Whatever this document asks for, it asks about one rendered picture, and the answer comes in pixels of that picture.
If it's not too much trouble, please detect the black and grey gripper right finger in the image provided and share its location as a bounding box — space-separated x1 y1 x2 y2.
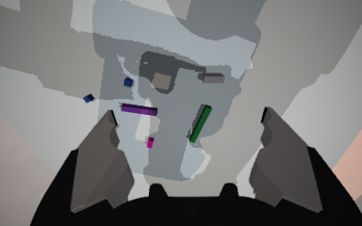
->
249 107 362 226

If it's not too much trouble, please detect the small magenta block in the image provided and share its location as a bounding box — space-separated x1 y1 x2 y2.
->
147 137 154 149

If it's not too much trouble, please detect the purple rod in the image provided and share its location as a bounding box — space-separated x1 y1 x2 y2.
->
121 104 157 116

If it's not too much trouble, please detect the dark grey rectangular block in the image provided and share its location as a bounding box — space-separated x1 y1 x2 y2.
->
203 74 224 83

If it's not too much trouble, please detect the small blue block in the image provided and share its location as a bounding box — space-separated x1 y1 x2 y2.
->
83 94 94 103
123 77 133 87

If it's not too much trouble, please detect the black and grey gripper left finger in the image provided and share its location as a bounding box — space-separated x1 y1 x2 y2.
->
30 110 135 226

